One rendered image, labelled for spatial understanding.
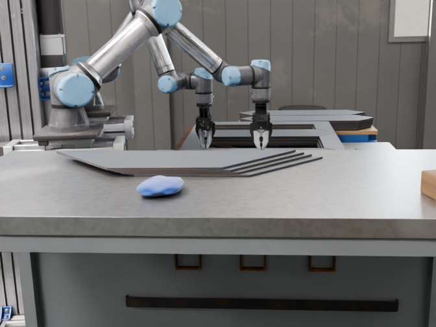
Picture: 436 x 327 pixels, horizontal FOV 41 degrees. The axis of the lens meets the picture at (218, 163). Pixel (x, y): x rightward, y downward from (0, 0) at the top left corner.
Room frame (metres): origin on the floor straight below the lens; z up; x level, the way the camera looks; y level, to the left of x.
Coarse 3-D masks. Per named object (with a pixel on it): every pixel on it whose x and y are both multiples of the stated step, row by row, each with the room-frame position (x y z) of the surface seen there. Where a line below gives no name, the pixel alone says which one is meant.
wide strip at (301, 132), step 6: (216, 132) 2.97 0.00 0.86; (222, 132) 2.97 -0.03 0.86; (228, 132) 2.97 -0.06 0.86; (234, 132) 2.96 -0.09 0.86; (240, 132) 2.96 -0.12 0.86; (246, 132) 2.96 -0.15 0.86; (276, 132) 2.94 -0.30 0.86; (282, 132) 2.94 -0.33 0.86; (288, 132) 2.93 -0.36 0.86; (294, 132) 2.93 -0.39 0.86; (300, 132) 2.93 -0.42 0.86; (306, 132) 2.92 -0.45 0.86; (312, 132) 2.92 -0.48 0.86; (318, 132) 2.92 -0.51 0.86; (324, 132) 2.91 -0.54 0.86; (330, 132) 2.91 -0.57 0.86
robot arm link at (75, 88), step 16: (144, 0) 2.22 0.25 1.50; (160, 0) 2.10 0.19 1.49; (176, 0) 2.14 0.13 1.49; (144, 16) 2.10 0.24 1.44; (160, 16) 2.10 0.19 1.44; (176, 16) 2.13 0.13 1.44; (128, 32) 2.09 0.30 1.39; (144, 32) 2.10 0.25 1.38; (160, 32) 2.14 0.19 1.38; (112, 48) 2.06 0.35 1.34; (128, 48) 2.08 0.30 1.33; (80, 64) 2.02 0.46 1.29; (96, 64) 2.03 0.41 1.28; (112, 64) 2.06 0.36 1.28; (64, 80) 1.97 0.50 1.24; (80, 80) 1.98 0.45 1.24; (96, 80) 2.02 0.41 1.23; (64, 96) 1.97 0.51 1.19; (80, 96) 1.98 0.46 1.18
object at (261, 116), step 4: (256, 104) 2.32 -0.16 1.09; (260, 104) 2.32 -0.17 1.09; (264, 104) 2.32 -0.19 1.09; (256, 108) 2.30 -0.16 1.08; (260, 108) 2.30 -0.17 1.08; (264, 108) 2.30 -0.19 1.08; (256, 112) 2.28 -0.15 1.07; (260, 112) 2.28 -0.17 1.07; (264, 112) 2.28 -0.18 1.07; (256, 116) 2.25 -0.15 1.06; (260, 116) 2.25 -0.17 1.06; (264, 116) 2.25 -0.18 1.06; (256, 120) 2.23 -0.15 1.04; (260, 120) 2.23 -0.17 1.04; (264, 120) 2.23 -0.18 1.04; (256, 124) 2.24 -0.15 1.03; (260, 124) 2.24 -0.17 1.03; (264, 124) 2.24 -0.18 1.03
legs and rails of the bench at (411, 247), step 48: (0, 240) 1.14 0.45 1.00; (48, 240) 1.13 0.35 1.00; (96, 240) 1.12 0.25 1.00; (144, 240) 1.12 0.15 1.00; (192, 240) 1.11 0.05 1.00; (240, 240) 1.10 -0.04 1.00; (288, 240) 1.09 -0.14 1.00; (336, 240) 1.08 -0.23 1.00; (384, 240) 1.08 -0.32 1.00; (432, 240) 1.07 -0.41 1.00
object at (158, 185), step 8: (160, 176) 1.31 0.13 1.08; (144, 184) 1.25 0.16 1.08; (152, 184) 1.25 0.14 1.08; (160, 184) 1.25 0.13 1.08; (168, 184) 1.25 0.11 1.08; (176, 184) 1.26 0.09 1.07; (144, 192) 1.23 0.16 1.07; (152, 192) 1.22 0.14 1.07; (160, 192) 1.22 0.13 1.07; (168, 192) 1.23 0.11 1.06; (176, 192) 1.25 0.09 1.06
